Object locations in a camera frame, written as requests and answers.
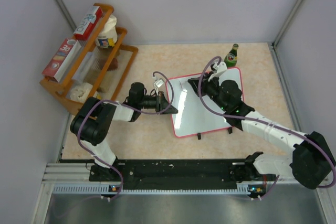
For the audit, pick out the red white box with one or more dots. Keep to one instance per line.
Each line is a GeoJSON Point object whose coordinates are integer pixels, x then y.
{"type": "Point", "coordinates": [88, 23]}
{"type": "Point", "coordinates": [62, 59]}

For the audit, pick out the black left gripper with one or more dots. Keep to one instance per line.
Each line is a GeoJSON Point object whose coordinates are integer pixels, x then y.
{"type": "Point", "coordinates": [161, 104]}

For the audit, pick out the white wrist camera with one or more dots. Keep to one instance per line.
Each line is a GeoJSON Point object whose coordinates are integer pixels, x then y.
{"type": "Point", "coordinates": [217, 69]}
{"type": "Point", "coordinates": [158, 82]}

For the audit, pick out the green glass bottle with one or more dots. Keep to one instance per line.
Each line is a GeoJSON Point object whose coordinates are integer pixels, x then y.
{"type": "Point", "coordinates": [231, 58]}

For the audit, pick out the red white lower box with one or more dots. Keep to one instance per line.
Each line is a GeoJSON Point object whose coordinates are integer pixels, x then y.
{"type": "Point", "coordinates": [62, 59]}

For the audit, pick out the red white upper box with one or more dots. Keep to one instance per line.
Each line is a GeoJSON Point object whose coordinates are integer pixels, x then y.
{"type": "Point", "coordinates": [88, 23]}

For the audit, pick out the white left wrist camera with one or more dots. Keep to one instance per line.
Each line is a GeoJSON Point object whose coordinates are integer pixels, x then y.
{"type": "Point", "coordinates": [158, 82]}

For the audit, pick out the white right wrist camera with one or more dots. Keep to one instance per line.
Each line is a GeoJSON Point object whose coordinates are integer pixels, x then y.
{"type": "Point", "coordinates": [217, 69]}

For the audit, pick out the white paper flour bag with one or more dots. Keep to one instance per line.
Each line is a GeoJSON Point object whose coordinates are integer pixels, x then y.
{"type": "Point", "coordinates": [108, 36]}

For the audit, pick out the white crumpled bag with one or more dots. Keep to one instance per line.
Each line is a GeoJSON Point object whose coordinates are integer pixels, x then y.
{"type": "Point", "coordinates": [80, 93]}

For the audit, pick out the brown wrapped package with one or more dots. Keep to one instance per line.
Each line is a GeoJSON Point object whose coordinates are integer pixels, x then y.
{"type": "Point", "coordinates": [113, 65]}

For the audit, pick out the pink framed whiteboard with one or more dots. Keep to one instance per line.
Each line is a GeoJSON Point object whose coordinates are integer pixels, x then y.
{"type": "Point", "coordinates": [192, 117]}

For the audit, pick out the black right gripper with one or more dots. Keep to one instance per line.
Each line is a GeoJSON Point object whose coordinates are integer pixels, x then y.
{"type": "Point", "coordinates": [205, 83]}

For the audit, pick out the orange wooden shelf rack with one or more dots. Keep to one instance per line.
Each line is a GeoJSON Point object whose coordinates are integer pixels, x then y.
{"type": "Point", "coordinates": [78, 69]}

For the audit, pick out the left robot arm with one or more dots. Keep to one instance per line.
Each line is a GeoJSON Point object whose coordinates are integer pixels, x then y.
{"type": "Point", "coordinates": [92, 122]}

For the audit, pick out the aluminium rail with black base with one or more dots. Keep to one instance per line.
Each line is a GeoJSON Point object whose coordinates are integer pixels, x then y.
{"type": "Point", "coordinates": [158, 176]}

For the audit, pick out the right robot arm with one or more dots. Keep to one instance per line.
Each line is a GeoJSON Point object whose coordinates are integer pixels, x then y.
{"type": "Point", "coordinates": [307, 158]}

